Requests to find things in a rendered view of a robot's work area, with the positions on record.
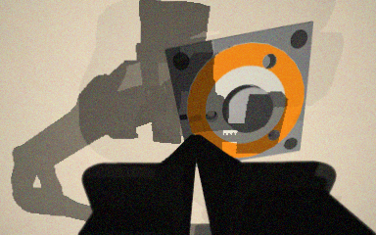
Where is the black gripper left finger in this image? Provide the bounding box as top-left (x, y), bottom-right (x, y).
top-left (81, 135), bottom-right (197, 235)

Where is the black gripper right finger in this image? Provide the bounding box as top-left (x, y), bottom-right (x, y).
top-left (196, 134), bottom-right (337, 235)

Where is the orange round plate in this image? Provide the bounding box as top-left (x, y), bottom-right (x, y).
top-left (187, 42), bottom-right (305, 158)

